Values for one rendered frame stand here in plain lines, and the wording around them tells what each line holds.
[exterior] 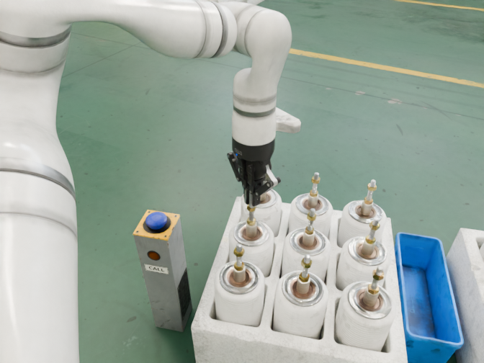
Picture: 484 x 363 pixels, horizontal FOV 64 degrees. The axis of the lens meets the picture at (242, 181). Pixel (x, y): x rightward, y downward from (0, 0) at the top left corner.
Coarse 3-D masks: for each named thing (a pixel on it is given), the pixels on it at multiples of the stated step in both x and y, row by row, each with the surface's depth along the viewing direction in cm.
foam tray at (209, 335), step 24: (240, 216) 97; (288, 216) 96; (336, 216) 96; (336, 240) 90; (384, 240) 90; (216, 264) 84; (336, 264) 89; (264, 288) 81; (336, 288) 80; (384, 288) 81; (264, 312) 75; (336, 312) 81; (192, 336) 75; (216, 336) 73; (240, 336) 72; (264, 336) 71; (288, 336) 71; (216, 360) 78; (240, 360) 76; (264, 360) 74; (288, 360) 72; (312, 360) 71; (336, 360) 69; (360, 360) 68; (384, 360) 68
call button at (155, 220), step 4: (152, 212) 75; (156, 212) 75; (160, 212) 75; (148, 216) 75; (152, 216) 75; (156, 216) 75; (160, 216) 75; (164, 216) 75; (148, 220) 74; (152, 220) 74; (156, 220) 74; (160, 220) 74; (164, 220) 74; (148, 224) 73; (152, 224) 73; (156, 224) 73; (160, 224) 73; (164, 224) 74; (152, 228) 74; (156, 228) 74
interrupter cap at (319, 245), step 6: (300, 228) 83; (294, 234) 81; (300, 234) 81; (318, 234) 81; (294, 240) 80; (300, 240) 80; (318, 240) 80; (324, 240) 80; (294, 246) 79; (300, 246) 79; (306, 246) 79; (312, 246) 79; (318, 246) 79; (324, 246) 79; (300, 252) 77; (306, 252) 78; (312, 252) 78; (318, 252) 77
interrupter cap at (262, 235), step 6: (258, 222) 84; (234, 228) 83; (240, 228) 83; (258, 228) 83; (264, 228) 83; (234, 234) 81; (240, 234) 81; (258, 234) 82; (264, 234) 81; (240, 240) 80; (246, 240) 80; (252, 240) 80; (258, 240) 80; (264, 240) 80; (252, 246) 79
